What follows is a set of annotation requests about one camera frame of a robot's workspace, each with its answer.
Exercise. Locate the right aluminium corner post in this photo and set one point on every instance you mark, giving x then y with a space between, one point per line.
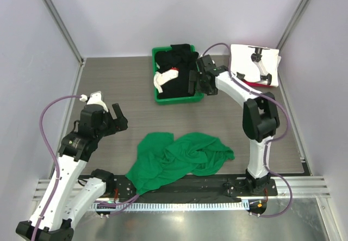
294 20

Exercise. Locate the white t shirt in bin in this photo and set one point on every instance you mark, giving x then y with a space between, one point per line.
161 78

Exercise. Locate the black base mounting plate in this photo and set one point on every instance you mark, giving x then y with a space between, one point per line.
190 189

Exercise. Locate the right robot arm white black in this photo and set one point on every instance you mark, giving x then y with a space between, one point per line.
260 115

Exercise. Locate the white slotted cable duct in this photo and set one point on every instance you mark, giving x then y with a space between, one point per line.
167 207

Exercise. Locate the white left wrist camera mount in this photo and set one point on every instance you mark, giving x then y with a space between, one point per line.
98 99

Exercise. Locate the green plastic bin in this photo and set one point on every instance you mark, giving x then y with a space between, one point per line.
178 100

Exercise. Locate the aluminium frame rail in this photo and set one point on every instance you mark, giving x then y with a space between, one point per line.
301 187

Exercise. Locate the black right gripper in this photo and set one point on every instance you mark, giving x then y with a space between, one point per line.
211 90

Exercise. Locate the left aluminium corner post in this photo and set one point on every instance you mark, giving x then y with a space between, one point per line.
62 28

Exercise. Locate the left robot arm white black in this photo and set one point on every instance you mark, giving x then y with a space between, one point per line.
57 216

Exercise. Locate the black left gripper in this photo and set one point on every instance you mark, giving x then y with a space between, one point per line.
113 124

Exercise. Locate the green t shirt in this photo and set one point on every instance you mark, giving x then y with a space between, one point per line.
162 159

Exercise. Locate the folded red t shirt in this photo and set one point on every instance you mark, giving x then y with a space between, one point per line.
263 84

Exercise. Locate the aluminium corner post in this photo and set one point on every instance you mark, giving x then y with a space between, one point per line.
294 20
62 28

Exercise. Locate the folded white printed t shirt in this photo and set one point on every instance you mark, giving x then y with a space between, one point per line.
254 64

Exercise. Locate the black t shirt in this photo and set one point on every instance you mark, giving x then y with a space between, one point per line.
182 57

